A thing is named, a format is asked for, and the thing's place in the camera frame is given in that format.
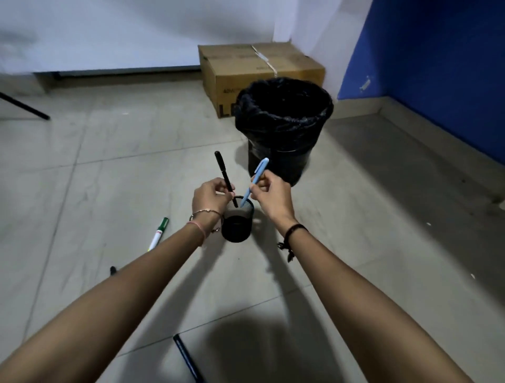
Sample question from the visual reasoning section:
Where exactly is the black trash bin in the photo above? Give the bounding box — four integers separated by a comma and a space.
248, 138, 316, 187

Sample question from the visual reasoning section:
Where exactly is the green and white marker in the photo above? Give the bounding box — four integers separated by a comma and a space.
148, 217, 169, 252

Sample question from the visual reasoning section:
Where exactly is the dark blue pen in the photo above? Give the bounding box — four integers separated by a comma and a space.
173, 334, 205, 383

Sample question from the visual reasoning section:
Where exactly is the black tripod leg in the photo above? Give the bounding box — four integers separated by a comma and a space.
0, 92, 51, 120

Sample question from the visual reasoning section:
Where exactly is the black bin liner bag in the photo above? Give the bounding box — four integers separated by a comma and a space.
235, 77, 334, 152

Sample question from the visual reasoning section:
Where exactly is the thin metal bracelet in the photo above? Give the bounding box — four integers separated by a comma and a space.
189, 209, 224, 234

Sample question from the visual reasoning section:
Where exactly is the black mesh pen holder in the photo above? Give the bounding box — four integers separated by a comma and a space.
221, 196, 255, 243

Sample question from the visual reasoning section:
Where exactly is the person's right hand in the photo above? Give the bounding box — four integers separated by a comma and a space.
250, 170, 296, 225

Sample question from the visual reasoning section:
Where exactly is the pink thread wristband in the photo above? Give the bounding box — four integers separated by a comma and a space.
186, 221, 207, 242

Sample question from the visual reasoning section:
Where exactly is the person's left hand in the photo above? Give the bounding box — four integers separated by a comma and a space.
192, 178, 236, 223

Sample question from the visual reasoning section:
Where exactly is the brown cardboard box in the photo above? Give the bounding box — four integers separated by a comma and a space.
198, 42, 326, 119

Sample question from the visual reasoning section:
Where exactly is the light blue pen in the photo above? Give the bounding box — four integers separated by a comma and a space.
239, 157, 270, 208

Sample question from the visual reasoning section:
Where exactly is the person's right forearm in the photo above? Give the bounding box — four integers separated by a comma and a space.
276, 218, 474, 383

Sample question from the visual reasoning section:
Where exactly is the person's left forearm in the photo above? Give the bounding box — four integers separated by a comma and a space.
0, 222, 206, 383

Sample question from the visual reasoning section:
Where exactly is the black thread wristband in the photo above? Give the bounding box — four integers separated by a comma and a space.
277, 224, 309, 263

